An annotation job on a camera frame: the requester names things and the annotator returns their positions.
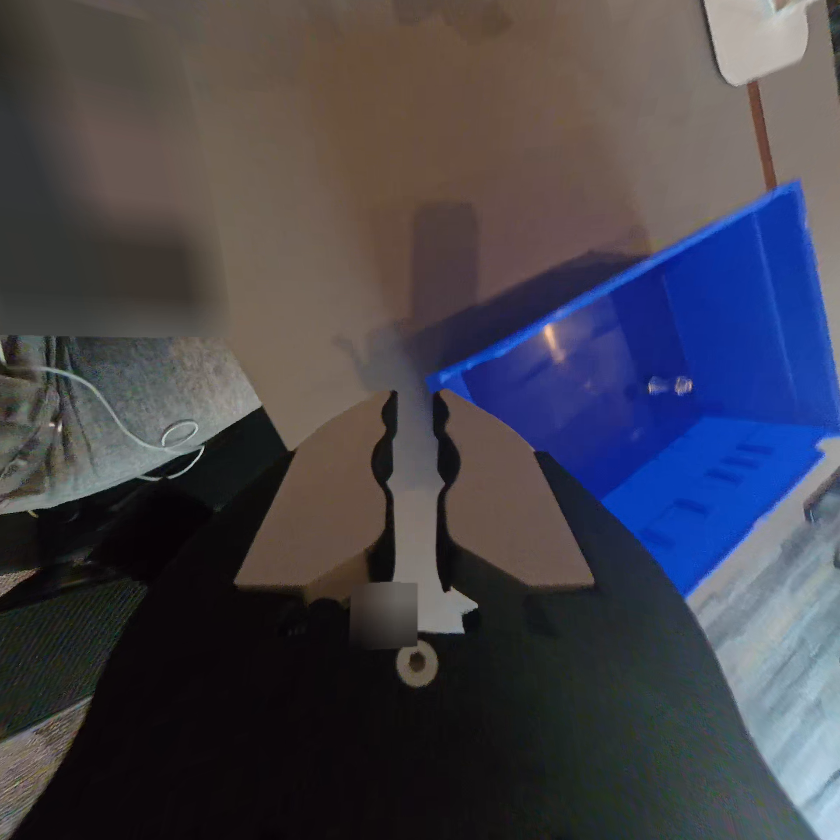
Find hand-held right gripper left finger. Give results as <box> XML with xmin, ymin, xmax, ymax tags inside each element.
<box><xmin>234</xmin><ymin>390</ymin><xmax>399</xmax><ymax>605</ymax></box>

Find blue plastic bin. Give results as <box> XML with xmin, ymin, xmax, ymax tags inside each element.
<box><xmin>425</xmin><ymin>178</ymin><xmax>840</xmax><ymax>598</ymax></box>

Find thin white cord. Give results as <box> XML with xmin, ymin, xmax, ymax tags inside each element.
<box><xmin>0</xmin><ymin>364</ymin><xmax>206</xmax><ymax>483</ymax></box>

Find light jeans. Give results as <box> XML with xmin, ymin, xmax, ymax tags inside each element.
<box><xmin>0</xmin><ymin>336</ymin><xmax>263</xmax><ymax>513</ymax></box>

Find white rounded base plate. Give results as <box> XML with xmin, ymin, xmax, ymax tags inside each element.
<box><xmin>702</xmin><ymin>0</ymin><xmax>811</xmax><ymax>86</ymax></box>

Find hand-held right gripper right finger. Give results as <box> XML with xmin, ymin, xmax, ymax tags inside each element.
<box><xmin>432</xmin><ymin>389</ymin><xmax>596</xmax><ymax>592</ymax></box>

